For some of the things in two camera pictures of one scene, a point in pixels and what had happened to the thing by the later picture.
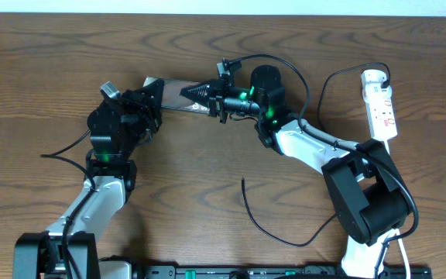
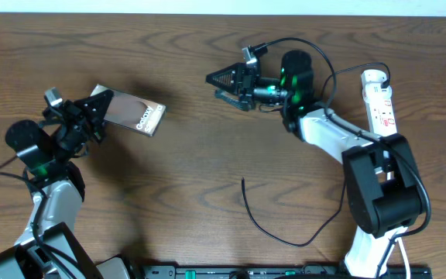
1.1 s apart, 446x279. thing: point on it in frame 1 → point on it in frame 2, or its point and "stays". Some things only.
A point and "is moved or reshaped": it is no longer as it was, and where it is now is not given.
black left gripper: (145, 107) → (77, 117)
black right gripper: (214, 96) → (243, 74)
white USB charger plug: (372, 91) stays
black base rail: (410, 271) stays
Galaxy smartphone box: (171, 97) is moved or reshaped
